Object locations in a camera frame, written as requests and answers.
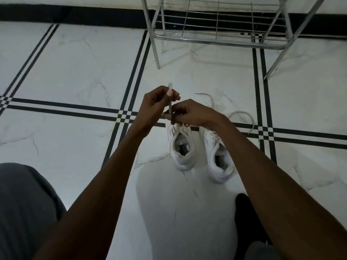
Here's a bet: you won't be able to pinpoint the white sneaker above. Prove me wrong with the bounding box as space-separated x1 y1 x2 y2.
199 126 237 184
167 122 196 171

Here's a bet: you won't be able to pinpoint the metal shoe rack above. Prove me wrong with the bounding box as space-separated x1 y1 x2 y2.
140 0 328 80

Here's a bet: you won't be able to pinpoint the person's right hand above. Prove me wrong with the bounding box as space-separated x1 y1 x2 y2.
164 99 226 131

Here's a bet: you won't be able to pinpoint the person's left hand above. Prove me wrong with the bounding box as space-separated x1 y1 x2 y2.
133 86 181 133

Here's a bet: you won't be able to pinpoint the person's right forearm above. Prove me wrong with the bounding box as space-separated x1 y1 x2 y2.
213 116 347 260

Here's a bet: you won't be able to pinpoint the white shoelace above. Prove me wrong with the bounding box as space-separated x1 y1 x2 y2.
195 92 256 135

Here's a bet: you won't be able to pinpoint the person's left forearm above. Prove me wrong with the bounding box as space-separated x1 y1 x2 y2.
32 124 148 260

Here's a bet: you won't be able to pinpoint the person's grey trousers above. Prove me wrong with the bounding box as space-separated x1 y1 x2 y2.
0 162 283 260

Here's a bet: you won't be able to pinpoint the person's black sock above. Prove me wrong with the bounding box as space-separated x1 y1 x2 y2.
234 193 273 253

